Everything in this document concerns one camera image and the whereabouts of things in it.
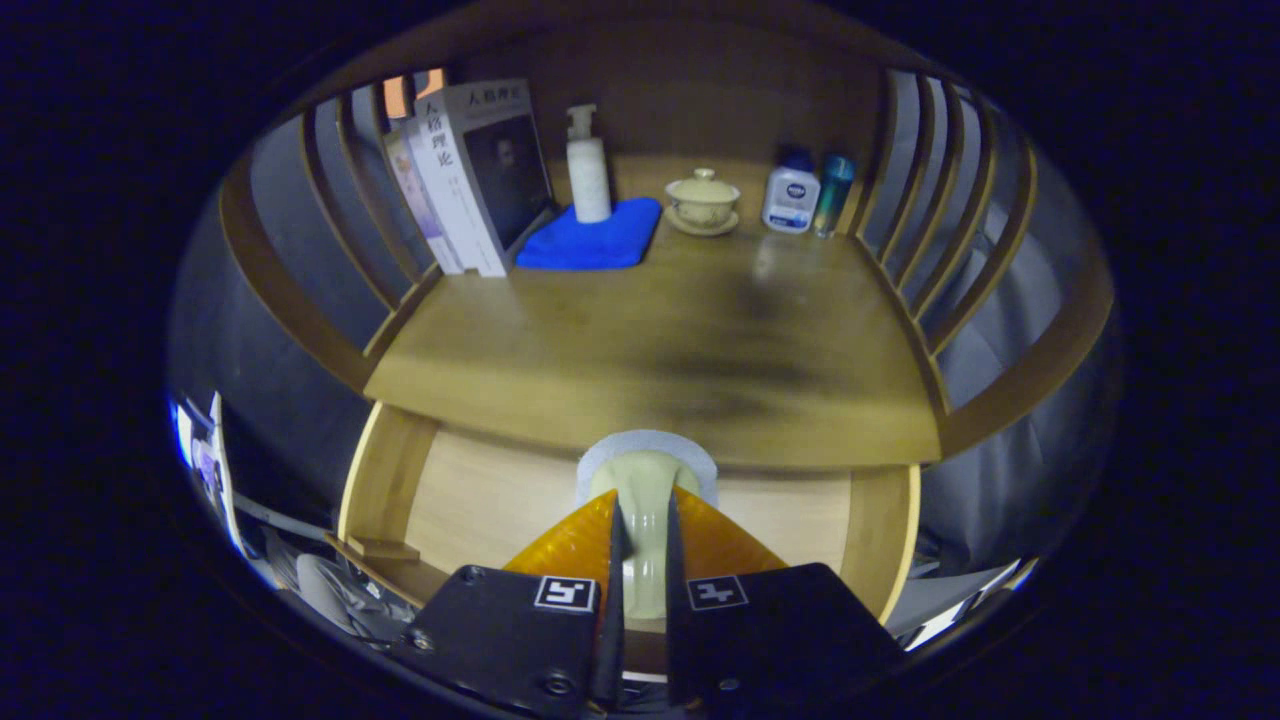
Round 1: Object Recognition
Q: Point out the blue folded cloth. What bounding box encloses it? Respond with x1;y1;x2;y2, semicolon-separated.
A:
515;197;664;271

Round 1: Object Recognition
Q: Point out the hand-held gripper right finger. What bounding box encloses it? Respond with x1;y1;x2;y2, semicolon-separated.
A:
665;487;906;716

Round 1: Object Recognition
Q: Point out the beige lidded teacup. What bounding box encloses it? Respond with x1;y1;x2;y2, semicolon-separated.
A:
664;167;743;238

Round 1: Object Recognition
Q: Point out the thin pale purple book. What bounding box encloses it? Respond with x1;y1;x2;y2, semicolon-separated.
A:
383;125;466;276

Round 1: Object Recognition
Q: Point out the thick white book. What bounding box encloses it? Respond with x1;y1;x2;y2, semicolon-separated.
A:
405;78;556;279

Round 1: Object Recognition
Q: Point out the teal bottle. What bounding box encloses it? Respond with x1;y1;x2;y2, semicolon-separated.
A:
812;153;857;239

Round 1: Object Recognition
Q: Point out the wooden drawer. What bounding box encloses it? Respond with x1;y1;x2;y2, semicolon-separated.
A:
337;400;921;671

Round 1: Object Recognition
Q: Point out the wooden countertop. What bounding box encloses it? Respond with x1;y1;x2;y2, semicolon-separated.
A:
362;150;943;471

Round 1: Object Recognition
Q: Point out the white pump bottle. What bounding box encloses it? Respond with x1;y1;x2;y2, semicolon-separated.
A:
565;103;613;225

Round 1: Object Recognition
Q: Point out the white lotion bottle blue cap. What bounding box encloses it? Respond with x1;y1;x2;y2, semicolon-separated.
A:
761;147;822;235

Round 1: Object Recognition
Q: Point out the pale green handled scrub pad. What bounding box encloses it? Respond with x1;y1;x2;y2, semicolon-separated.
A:
575;428;719;621

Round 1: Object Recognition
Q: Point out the wooden cabinet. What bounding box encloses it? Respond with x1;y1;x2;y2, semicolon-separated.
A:
215;5;1116;471

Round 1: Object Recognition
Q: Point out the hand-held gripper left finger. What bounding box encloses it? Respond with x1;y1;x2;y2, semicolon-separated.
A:
395;490;626;720

